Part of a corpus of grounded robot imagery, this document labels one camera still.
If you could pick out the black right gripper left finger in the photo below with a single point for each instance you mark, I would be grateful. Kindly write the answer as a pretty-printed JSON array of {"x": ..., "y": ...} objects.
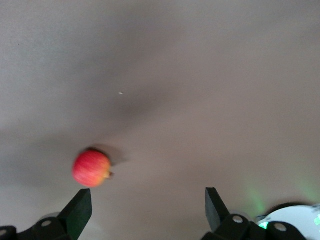
[{"x": 72, "y": 220}]

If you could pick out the red pomegranate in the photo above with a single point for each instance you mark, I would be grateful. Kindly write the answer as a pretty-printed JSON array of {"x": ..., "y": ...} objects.
[{"x": 91, "y": 168}]

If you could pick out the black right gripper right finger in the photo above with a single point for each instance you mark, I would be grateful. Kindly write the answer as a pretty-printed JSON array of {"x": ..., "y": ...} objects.
[{"x": 225, "y": 225}]

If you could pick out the brown table mat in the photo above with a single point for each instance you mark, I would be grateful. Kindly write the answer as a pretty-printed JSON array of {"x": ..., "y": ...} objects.
[{"x": 175, "y": 62}]

